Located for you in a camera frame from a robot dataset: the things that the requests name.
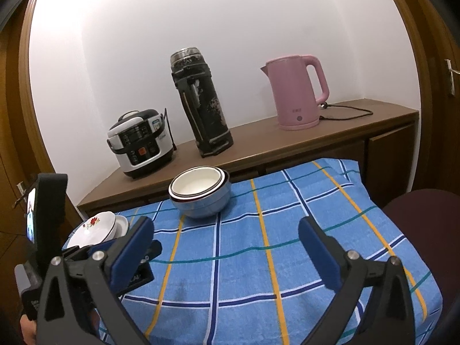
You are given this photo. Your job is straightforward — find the white plate pink floral rim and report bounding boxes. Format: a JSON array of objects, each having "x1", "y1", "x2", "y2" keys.
[{"x1": 104, "y1": 216, "x2": 118, "y2": 241}]

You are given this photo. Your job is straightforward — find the white plate red flowers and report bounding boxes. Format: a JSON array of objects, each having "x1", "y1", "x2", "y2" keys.
[{"x1": 67, "y1": 211, "x2": 115, "y2": 248}]

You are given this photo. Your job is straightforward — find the stainless steel bowl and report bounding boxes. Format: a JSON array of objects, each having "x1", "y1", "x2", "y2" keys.
[{"x1": 170, "y1": 178, "x2": 231, "y2": 219}]

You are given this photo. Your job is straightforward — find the white enamel bowl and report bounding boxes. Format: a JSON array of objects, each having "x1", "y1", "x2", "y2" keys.
[{"x1": 168, "y1": 166, "x2": 222, "y2": 200}]

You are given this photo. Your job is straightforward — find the person's left hand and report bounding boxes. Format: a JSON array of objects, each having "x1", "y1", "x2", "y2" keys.
[{"x1": 20, "y1": 315, "x2": 37, "y2": 345}]

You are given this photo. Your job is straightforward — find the plain white flat plate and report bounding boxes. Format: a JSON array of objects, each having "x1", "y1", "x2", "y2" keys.
[{"x1": 115, "y1": 215, "x2": 129, "y2": 238}]

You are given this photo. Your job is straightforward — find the dark red chair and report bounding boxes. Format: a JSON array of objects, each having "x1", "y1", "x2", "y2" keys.
[{"x1": 383, "y1": 189, "x2": 460, "y2": 317}]

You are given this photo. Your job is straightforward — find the blue checked tablecloth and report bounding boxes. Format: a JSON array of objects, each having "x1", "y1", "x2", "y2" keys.
[{"x1": 121, "y1": 158, "x2": 443, "y2": 344}]

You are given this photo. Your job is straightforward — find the white black rice cooker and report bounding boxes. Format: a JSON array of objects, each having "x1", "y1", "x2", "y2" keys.
[{"x1": 107, "y1": 109, "x2": 176, "y2": 178}]

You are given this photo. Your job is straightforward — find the brown wooden door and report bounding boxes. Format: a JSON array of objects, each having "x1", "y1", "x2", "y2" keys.
[
  {"x1": 0, "y1": 0, "x2": 84, "y2": 331},
  {"x1": 393, "y1": 0, "x2": 459, "y2": 194}
]

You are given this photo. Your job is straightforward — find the brown wooden sideboard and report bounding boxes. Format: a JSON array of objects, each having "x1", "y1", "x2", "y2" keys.
[{"x1": 77, "y1": 99, "x2": 419, "y2": 215}]

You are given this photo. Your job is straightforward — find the black tall thermos flask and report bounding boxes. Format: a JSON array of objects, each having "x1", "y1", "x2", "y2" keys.
[{"x1": 170, "y1": 47, "x2": 233, "y2": 157}]

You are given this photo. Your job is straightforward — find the pink electric kettle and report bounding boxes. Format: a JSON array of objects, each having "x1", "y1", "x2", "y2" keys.
[{"x1": 260, "y1": 55, "x2": 330, "y2": 130}]

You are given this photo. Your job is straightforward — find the right brown wooden door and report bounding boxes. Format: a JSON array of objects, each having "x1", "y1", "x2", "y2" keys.
[{"x1": 393, "y1": 0, "x2": 459, "y2": 194}]

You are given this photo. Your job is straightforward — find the silver door handle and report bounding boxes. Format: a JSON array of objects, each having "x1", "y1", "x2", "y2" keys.
[
  {"x1": 12, "y1": 181, "x2": 27, "y2": 209},
  {"x1": 445, "y1": 58, "x2": 460, "y2": 96}
]

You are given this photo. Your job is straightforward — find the black kettle power cable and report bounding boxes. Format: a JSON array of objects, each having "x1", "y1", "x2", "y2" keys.
[{"x1": 319, "y1": 102, "x2": 374, "y2": 121}]

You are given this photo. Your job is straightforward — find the right silver door handle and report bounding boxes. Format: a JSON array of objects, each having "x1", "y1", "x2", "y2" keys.
[{"x1": 445, "y1": 58, "x2": 460, "y2": 96}]

